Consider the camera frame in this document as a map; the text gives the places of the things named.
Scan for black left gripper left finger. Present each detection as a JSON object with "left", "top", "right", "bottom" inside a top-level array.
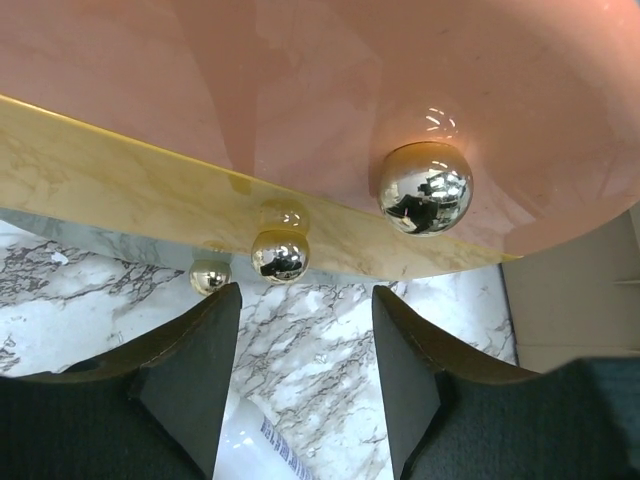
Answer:
[{"left": 1, "top": 284, "right": 242, "bottom": 479}]

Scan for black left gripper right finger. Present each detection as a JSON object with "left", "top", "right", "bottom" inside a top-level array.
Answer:
[{"left": 372, "top": 286, "right": 639, "bottom": 479}]

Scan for yellow drawer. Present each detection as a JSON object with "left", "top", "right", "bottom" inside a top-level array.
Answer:
[{"left": 1, "top": 97, "right": 507, "bottom": 283}]

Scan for white blue tube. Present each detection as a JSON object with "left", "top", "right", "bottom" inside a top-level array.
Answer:
[{"left": 212, "top": 389, "right": 316, "bottom": 480}]

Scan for grey bottom drawer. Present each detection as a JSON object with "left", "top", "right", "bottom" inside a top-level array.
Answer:
[{"left": 1, "top": 208, "right": 287, "bottom": 304}]

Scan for tan plastic tool case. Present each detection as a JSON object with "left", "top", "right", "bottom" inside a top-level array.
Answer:
[{"left": 502, "top": 206, "right": 639, "bottom": 372}]

